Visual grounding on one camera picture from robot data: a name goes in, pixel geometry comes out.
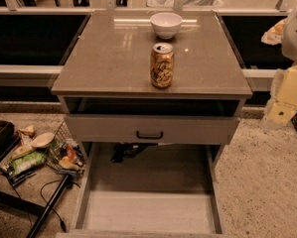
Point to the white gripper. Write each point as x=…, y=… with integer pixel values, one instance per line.
x=295, y=37

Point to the orange soda can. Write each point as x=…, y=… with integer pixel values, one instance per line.
x=162, y=65

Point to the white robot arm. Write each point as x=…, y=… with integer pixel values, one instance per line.
x=284, y=33

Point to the grey drawer cabinet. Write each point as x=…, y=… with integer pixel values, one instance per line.
x=108, y=72

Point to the white bowl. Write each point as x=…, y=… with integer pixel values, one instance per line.
x=166, y=25

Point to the black object under cabinet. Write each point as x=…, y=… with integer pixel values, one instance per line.
x=122, y=151

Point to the black pole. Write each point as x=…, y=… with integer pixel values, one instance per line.
x=65, y=182

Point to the white plate on floor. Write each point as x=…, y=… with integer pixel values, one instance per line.
x=43, y=140

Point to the green snack bag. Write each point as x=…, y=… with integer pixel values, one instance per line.
x=27, y=162

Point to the black box on floor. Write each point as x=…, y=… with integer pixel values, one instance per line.
x=0, y=139

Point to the closed drawer with black handle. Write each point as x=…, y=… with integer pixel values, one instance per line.
x=152, y=129

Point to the wire basket with items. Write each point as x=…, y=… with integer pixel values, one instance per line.
x=64, y=155

